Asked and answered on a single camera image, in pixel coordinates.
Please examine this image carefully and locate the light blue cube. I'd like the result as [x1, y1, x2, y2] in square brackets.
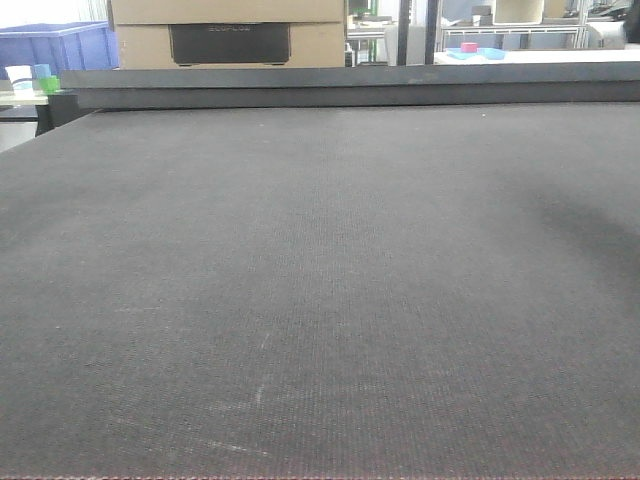
[33, 64, 52, 80]

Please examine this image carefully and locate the pink cube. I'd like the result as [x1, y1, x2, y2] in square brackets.
[460, 42, 478, 54]

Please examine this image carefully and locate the green cube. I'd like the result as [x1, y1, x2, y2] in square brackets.
[38, 76, 60, 95]

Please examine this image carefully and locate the blue plastic crate background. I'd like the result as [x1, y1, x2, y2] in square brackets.
[1, 21, 119, 80]

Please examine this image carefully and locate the white paper cup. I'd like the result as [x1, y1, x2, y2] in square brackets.
[5, 65, 34, 97]

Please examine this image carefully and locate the light blue tray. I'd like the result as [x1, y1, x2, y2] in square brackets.
[445, 47, 507, 61]

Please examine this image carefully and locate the cardboard box with black panel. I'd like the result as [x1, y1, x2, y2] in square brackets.
[109, 1, 346, 70]

